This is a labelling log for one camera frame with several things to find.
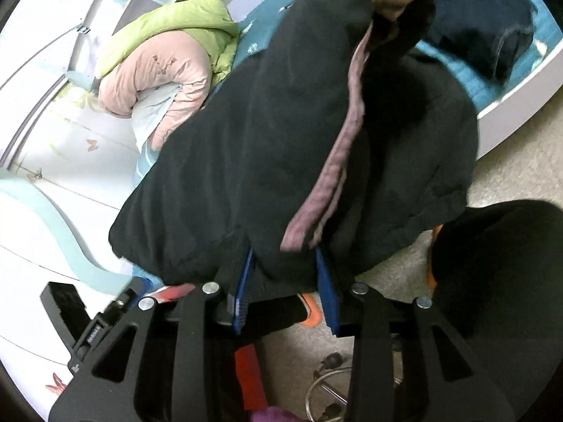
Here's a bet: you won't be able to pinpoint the white pillow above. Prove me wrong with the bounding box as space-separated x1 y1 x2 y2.
132 85 177 154

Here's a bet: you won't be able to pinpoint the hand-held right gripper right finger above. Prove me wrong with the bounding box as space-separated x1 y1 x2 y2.
314 248 520 422

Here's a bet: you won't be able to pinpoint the metal wire ring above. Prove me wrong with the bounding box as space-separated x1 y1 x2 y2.
305 367 353 420

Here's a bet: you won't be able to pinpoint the red cloth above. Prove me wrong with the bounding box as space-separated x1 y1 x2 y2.
153 285 196 305
235 344 270 411

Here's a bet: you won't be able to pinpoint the folded dark blue jeans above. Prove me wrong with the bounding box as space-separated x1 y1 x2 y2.
416 0 539 82

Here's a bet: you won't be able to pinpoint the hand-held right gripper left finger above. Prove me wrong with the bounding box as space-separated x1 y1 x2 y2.
48 248 256 422

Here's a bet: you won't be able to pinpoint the teal bunk bed frame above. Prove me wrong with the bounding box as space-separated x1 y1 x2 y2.
0 0 563 300

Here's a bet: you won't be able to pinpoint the orange slipper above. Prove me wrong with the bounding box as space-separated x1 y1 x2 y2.
297 292 324 328
426 224 443 288

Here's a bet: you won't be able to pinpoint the person's leg in black trousers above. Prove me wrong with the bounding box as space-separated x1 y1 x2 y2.
429 200 563 405

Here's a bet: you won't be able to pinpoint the purple cloth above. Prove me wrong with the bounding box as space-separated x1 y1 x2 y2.
251 407 309 422

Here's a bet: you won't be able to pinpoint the black zip jacket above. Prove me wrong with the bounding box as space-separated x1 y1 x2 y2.
109 0 480 291

